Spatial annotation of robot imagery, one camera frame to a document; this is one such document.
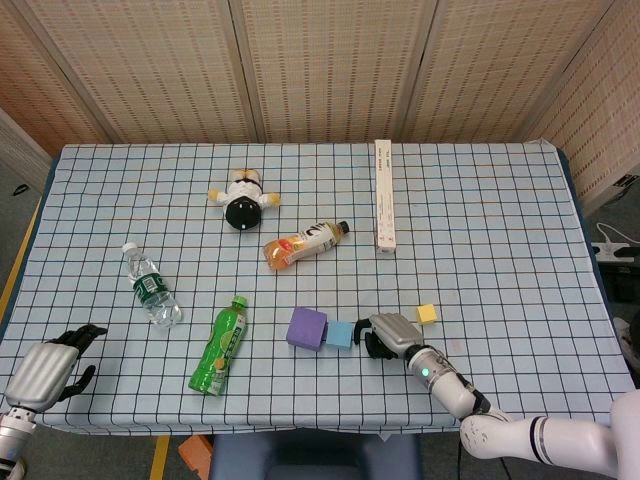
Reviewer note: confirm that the plush doll black head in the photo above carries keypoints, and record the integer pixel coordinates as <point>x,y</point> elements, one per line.
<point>243,210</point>

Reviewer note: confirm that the small yellow cube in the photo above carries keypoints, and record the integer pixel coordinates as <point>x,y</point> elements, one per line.
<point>427,315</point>

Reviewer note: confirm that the light blue checkered tablecloth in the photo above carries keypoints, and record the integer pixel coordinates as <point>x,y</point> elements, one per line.
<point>450,225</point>

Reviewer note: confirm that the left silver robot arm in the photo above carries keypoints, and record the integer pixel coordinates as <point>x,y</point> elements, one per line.
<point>11,435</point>

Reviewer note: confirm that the white power strip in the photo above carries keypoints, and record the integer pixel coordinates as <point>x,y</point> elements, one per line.
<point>612,251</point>

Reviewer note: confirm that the clear water bottle green label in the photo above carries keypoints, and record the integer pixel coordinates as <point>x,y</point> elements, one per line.
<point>150,287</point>

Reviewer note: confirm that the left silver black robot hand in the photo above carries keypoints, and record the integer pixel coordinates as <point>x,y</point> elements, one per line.
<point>40,372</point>

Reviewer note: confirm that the orange juice bottle black cap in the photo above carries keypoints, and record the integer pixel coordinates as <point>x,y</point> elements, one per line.
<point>300,247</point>

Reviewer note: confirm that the blue cube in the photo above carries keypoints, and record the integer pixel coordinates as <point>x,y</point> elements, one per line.
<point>340,335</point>

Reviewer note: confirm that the green tea bottle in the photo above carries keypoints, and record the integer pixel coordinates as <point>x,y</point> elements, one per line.
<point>222,350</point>

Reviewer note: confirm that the black equipment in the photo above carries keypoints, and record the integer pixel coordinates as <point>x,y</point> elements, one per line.
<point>622,280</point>

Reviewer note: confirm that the long white cardboard box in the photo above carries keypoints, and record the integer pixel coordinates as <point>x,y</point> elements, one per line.
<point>385,200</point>

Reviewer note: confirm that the grey perforated panel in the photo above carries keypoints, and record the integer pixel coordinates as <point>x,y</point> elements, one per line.
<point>20,150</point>

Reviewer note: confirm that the woven bamboo folding screen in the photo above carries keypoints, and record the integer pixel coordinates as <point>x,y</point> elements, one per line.
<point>325,65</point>

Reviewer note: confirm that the orange block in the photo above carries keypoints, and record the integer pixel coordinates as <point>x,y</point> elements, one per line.
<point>194,452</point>

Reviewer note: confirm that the black bracket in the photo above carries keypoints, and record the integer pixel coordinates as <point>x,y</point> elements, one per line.
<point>627,181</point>

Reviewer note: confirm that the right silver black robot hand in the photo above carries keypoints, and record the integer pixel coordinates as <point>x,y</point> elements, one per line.
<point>395,332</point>

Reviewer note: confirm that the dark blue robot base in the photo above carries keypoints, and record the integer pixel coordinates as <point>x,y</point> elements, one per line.
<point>315,457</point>

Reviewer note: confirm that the purple cube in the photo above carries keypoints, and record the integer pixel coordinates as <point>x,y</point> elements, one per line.
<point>306,329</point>

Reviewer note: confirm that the small black floor object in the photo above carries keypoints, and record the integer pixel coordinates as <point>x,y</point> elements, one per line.
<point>20,190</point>

